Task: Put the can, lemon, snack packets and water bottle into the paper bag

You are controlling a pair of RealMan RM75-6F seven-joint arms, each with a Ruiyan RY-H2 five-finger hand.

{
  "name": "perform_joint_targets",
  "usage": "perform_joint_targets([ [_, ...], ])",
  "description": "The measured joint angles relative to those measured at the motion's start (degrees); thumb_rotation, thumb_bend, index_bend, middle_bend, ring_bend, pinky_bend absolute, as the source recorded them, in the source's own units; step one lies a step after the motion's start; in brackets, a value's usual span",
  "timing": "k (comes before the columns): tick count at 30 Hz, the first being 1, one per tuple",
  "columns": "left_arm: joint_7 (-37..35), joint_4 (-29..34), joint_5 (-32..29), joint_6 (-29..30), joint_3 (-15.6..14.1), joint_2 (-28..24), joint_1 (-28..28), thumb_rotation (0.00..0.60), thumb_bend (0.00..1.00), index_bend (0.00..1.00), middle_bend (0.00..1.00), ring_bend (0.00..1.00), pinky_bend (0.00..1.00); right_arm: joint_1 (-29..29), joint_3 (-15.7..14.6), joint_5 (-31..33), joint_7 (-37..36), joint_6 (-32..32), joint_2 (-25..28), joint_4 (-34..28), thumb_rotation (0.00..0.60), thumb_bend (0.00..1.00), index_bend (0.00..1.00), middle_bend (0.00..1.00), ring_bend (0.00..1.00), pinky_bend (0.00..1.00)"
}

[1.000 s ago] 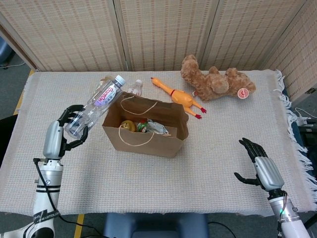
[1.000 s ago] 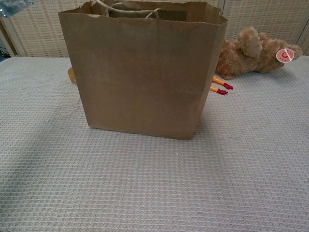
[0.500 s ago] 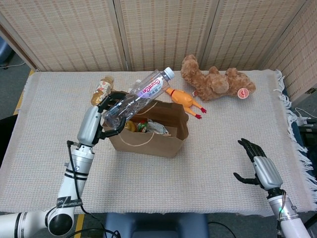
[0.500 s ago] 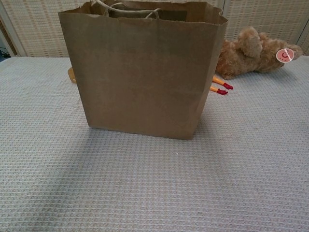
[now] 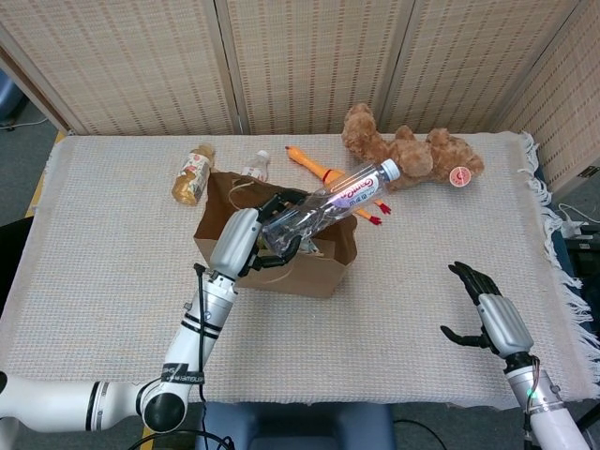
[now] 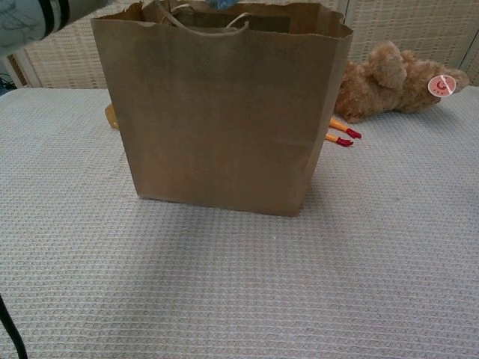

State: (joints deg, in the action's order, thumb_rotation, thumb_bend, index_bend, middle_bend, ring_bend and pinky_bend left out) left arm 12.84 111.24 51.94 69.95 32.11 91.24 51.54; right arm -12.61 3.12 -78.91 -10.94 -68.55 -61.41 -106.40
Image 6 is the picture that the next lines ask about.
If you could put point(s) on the brown paper shopping bag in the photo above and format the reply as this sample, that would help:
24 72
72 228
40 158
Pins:
224 112

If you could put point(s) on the woven folding screen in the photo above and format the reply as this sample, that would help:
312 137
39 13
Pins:
411 30

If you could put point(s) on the yellow rubber chicken toy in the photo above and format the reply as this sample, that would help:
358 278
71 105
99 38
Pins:
340 136

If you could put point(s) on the beige woven tablecloth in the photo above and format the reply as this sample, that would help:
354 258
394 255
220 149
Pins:
337 261

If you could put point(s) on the transparent plastic water bottle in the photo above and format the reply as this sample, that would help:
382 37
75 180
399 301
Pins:
221 3

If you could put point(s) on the brown teddy bear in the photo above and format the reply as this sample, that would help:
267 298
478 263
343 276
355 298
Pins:
389 89

